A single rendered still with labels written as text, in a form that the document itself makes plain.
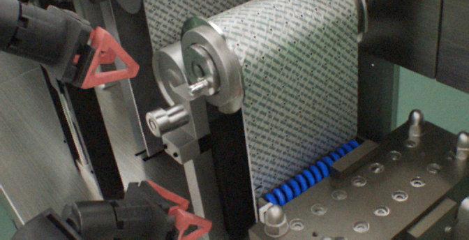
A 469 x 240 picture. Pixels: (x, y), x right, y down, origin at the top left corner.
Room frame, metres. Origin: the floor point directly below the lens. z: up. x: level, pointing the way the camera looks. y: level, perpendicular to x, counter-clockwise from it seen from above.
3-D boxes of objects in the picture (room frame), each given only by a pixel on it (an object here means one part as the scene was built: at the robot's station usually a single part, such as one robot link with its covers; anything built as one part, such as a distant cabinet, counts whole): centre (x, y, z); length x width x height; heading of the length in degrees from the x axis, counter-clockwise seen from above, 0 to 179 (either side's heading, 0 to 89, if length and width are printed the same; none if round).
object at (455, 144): (0.66, -0.37, 1.05); 0.04 x 0.04 x 0.04
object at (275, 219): (0.56, -0.04, 1.05); 0.04 x 0.04 x 0.04
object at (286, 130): (0.69, -0.11, 1.11); 0.23 x 0.01 x 0.18; 123
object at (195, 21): (0.67, 0.02, 1.25); 0.15 x 0.01 x 0.15; 33
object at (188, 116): (0.68, 0.08, 1.05); 0.06 x 0.05 x 0.31; 123
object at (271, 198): (0.67, -0.12, 1.03); 0.21 x 0.04 x 0.03; 123
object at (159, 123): (0.66, 0.11, 1.18); 0.04 x 0.02 x 0.04; 33
